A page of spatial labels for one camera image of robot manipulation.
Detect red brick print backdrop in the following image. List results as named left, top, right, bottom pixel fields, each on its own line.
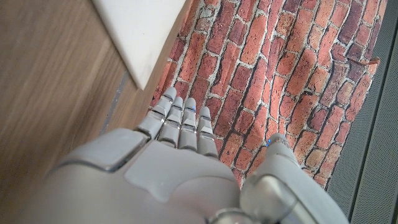
left=149, top=0, right=389, bottom=189

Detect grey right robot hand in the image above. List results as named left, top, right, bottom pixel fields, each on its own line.
left=12, top=86, right=349, bottom=224

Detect white memory foam sheet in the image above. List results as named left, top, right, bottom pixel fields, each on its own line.
left=91, top=0, right=187, bottom=90

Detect grey perforated wall panel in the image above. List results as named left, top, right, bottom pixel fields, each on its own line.
left=325, top=0, right=398, bottom=224

